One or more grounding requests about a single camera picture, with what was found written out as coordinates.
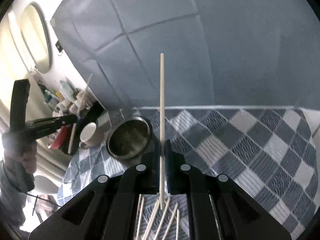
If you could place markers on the red round tin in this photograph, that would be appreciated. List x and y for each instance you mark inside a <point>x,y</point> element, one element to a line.
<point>60,138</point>

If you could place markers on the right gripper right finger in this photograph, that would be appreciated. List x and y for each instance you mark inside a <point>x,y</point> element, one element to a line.
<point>218,207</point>

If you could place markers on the white ceramic mug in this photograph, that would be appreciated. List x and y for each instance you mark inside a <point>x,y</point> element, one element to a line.
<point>90,136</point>

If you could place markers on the oval wall mirror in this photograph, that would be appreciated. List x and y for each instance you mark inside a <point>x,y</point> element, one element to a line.
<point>36,37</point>

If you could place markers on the person's left hand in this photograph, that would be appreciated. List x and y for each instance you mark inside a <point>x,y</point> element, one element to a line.
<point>27,158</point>

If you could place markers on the blue patterned tablecloth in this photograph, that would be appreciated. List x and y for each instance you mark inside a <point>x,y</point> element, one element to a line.
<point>270,153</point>

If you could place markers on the grey-blue backdrop cloth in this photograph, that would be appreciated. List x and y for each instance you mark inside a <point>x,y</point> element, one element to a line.
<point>217,52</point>

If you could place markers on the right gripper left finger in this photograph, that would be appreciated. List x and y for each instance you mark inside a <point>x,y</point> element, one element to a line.
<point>106,208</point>

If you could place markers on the wooden chopstick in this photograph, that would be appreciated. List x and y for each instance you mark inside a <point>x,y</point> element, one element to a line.
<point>177,224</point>
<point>170,221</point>
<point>139,216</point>
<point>162,218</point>
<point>150,222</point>

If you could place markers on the black wall hook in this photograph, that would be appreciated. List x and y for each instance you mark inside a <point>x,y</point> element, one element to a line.
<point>59,47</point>

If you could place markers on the black steel utensil cup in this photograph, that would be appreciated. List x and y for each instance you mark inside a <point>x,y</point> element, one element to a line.
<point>129,138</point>

